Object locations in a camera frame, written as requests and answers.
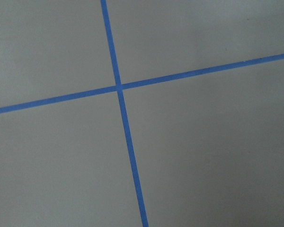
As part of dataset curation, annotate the blue tape line crosswise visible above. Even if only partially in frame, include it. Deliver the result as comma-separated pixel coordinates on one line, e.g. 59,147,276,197
0,53,284,114

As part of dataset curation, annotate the blue tape line lengthwise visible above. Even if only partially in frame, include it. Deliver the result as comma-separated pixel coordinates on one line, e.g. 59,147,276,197
100,0,149,227

